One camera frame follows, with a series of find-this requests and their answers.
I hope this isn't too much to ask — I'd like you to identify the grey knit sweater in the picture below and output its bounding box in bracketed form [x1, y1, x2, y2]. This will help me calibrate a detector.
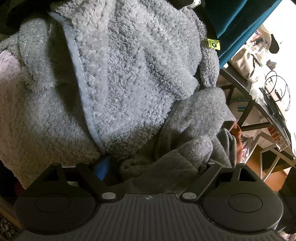
[111, 87, 237, 195]

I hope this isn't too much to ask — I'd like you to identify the light blue fleece robe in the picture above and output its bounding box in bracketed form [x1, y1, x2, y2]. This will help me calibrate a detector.
[1, 1, 219, 188]

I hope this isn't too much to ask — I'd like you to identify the white tote bag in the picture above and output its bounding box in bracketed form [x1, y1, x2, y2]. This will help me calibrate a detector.
[229, 47, 262, 83]

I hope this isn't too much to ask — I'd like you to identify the yellow green tag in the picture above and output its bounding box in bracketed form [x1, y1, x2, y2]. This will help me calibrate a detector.
[207, 39, 221, 51]

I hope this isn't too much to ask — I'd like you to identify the teal curtain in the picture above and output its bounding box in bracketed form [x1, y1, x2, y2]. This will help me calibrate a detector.
[204, 0, 280, 67]

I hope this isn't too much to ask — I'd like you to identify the black metal frame table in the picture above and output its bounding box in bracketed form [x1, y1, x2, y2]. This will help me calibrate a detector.
[220, 66, 295, 181]

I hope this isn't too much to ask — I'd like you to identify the black coiled cable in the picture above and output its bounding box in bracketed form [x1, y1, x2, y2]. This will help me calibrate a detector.
[263, 70, 291, 112]

